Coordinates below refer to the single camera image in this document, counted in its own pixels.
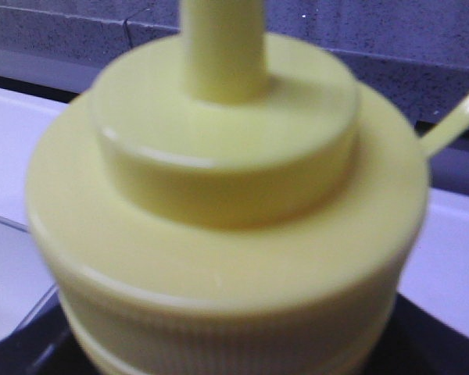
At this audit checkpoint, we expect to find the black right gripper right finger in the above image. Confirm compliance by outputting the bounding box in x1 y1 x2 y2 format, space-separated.
371 295 469 374

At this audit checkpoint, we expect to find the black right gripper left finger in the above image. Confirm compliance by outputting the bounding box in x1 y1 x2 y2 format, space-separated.
0 303 98 374

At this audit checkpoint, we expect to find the yellow squeeze bottle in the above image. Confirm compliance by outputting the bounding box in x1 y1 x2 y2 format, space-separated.
26 1 469 374

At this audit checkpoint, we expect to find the silver digital kitchen scale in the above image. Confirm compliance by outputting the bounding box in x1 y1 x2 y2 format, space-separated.
0 217 56 341

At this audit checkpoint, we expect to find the grey stone counter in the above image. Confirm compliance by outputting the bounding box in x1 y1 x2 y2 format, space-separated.
0 1 469 131

